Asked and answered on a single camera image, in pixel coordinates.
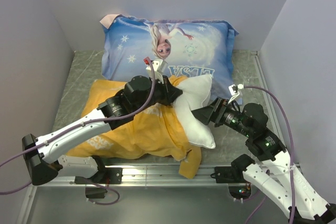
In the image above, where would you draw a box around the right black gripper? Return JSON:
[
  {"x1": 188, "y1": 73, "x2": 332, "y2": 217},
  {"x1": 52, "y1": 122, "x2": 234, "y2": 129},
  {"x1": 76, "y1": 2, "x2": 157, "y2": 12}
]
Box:
[{"x1": 189, "y1": 95, "x2": 252, "y2": 136}]

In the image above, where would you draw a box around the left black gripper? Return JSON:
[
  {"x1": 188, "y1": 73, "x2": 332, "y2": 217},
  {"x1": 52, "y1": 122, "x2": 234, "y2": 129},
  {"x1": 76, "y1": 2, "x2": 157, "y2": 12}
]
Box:
[{"x1": 134, "y1": 74, "x2": 184, "y2": 115}]

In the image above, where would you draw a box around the white pillow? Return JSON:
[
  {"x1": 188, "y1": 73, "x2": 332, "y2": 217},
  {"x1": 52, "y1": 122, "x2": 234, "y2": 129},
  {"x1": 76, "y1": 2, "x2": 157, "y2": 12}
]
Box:
[{"x1": 173, "y1": 73, "x2": 216, "y2": 149}]

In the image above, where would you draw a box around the yellow Mickey Mouse pillowcase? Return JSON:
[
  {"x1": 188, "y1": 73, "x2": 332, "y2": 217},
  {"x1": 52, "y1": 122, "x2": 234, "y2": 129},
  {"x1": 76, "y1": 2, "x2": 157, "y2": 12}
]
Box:
[{"x1": 65, "y1": 74, "x2": 203, "y2": 179}]

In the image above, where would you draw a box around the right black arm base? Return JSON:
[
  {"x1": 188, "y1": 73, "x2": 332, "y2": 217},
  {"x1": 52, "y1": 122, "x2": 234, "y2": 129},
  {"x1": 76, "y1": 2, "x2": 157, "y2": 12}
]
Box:
[{"x1": 210, "y1": 166, "x2": 251, "y2": 201}]

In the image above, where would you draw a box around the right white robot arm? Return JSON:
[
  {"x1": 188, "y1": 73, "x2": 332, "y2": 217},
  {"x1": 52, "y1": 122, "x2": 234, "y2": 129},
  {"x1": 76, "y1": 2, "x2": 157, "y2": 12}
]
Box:
[{"x1": 192, "y1": 98, "x2": 335, "y2": 223}]

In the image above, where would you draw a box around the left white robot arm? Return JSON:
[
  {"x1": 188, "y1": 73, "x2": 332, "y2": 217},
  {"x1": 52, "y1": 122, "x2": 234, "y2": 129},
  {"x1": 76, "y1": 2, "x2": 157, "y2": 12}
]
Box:
[{"x1": 22, "y1": 76, "x2": 183, "y2": 186}]

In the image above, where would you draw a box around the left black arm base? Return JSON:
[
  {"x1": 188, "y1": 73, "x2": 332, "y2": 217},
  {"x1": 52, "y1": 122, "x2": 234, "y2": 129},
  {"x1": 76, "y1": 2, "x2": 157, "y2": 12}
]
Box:
[{"x1": 75, "y1": 166, "x2": 123, "y2": 201}]

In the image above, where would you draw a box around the blue Elsa pillow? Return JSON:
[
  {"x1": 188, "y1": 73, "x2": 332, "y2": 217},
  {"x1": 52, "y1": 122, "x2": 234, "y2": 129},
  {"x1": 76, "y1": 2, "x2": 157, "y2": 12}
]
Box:
[{"x1": 101, "y1": 15, "x2": 238, "y2": 99}]

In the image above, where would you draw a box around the pink cloth corner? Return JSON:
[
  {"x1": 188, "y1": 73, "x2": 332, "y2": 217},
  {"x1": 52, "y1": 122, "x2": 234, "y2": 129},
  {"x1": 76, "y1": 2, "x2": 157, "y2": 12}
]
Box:
[{"x1": 100, "y1": 14, "x2": 120, "y2": 29}]

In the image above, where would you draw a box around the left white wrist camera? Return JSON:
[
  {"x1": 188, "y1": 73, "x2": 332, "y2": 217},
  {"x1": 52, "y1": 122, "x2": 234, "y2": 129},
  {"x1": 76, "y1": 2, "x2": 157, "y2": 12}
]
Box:
[{"x1": 144, "y1": 57, "x2": 167, "y2": 83}]

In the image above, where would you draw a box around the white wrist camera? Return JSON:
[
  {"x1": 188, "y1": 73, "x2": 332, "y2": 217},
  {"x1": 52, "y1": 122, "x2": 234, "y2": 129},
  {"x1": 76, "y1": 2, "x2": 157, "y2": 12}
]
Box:
[
  {"x1": 228, "y1": 83, "x2": 244, "y2": 104},
  {"x1": 144, "y1": 57, "x2": 167, "y2": 83}
]

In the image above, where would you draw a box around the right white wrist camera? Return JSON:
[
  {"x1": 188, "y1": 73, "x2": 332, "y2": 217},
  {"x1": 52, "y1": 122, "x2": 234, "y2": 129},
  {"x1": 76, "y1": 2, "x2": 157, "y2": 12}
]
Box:
[{"x1": 228, "y1": 83, "x2": 244, "y2": 104}]

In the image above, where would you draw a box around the aluminium front rail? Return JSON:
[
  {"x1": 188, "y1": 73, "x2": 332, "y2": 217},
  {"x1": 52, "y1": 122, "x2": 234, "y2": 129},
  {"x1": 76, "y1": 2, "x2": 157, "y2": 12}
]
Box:
[{"x1": 28, "y1": 163, "x2": 237, "y2": 187}]

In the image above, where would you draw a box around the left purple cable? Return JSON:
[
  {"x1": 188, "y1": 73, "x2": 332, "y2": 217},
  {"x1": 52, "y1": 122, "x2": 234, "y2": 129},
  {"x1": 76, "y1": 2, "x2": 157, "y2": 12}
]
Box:
[{"x1": 0, "y1": 63, "x2": 155, "y2": 206}]

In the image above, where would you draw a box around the purple cable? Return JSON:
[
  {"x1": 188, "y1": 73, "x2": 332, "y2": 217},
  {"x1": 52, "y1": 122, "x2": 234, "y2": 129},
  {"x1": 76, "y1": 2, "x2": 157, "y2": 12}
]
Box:
[
  {"x1": 241, "y1": 84, "x2": 297, "y2": 224},
  {"x1": 0, "y1": 63, "x2": 155, "y2": 206}
]

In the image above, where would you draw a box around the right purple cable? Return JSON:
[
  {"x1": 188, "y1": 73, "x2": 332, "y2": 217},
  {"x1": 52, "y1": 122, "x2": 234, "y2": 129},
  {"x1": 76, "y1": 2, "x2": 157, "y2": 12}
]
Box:
[{"x1": 241, "y1": 84, "x2": 297, "y2": 224}]

